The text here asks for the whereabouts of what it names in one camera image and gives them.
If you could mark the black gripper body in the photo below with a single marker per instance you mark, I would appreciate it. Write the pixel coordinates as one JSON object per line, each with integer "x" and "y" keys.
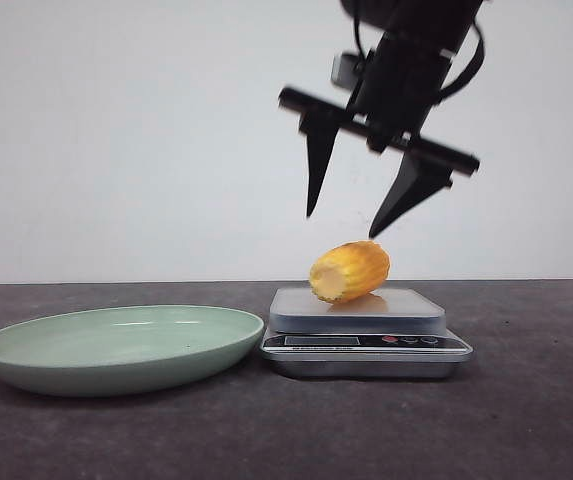
{"x": 401, "y": 82}

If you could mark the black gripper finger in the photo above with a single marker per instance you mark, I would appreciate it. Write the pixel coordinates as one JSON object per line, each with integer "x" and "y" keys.
{"x": 417, "y": 179}
{"x": 320, "y": 130}

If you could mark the yellow corn cob piece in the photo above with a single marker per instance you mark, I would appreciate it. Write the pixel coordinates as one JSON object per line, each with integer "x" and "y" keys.
{"x": 349, "y": 271}

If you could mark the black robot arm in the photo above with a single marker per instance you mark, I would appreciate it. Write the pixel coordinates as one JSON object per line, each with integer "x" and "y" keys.
{"x": 435, "y": 24}

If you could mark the silver digital kitchen scale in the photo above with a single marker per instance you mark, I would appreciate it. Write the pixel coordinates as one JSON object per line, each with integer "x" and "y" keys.
{"x": 390, "y": 333}

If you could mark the light green plate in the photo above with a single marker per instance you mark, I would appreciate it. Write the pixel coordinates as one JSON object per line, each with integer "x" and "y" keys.
{"x": 125, "y": 350}

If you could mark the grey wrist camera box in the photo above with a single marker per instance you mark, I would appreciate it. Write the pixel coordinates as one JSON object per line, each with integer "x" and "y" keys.
{"x": 346, "y": 71}

